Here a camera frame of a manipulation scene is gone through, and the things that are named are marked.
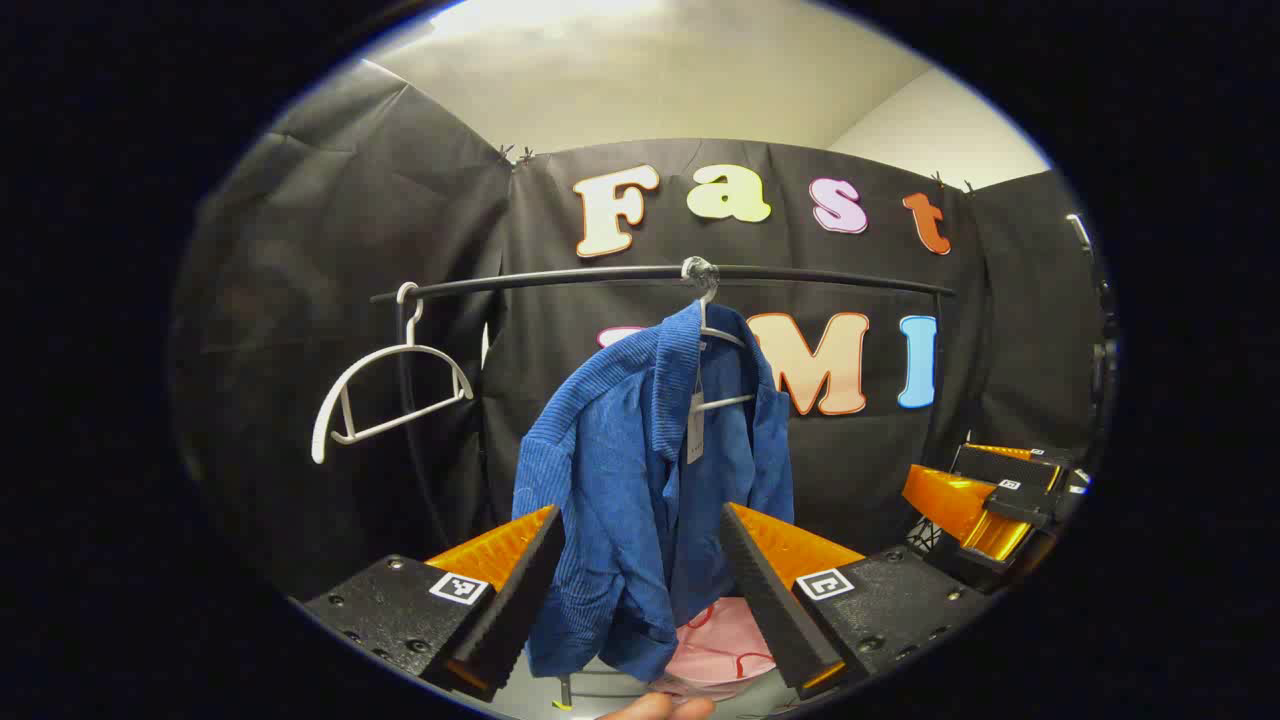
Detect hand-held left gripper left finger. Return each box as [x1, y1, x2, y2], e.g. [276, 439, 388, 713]
[300, 503, 566, 703]

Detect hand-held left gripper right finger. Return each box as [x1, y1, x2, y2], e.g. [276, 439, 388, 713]
[718, 502, 996, 701]

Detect pink laundry hamper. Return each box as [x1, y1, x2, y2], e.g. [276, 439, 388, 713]
[650, 597, 783, 701]

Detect blue corduroy jacket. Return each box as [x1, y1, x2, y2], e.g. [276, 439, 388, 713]
[512, 300, 796, 684]

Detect white hanger with taped hook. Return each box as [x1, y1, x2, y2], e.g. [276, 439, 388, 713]
[680, 256, 759, 413]

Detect white plastic hanger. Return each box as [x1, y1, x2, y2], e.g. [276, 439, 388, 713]
[311, 282, 475, 465]

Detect black clothes rack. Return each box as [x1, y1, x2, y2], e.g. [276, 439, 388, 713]
[370, 264, 957, 701]

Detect black backdrop cloth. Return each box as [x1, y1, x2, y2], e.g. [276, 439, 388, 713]
[170, 60, 1111, 601]

